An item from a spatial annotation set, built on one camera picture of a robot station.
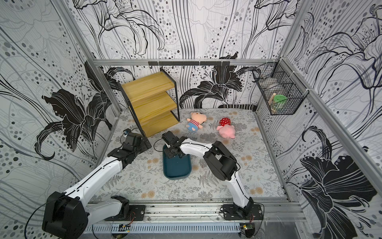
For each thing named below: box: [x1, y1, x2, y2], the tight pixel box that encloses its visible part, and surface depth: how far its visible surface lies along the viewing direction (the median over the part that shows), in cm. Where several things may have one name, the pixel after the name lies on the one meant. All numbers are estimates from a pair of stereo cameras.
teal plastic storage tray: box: [162, 144, 192, 180], surface depth 86 cm
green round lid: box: [273, 94, 287, 103], surface depth 81 cm
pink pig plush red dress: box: [216, 117, 236, 139], surface depth 102 cm
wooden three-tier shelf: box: [117, 67, 181, 150], surface depth 96 cm
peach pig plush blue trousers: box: [186, 112, 208, 133], surface depth 106 cm
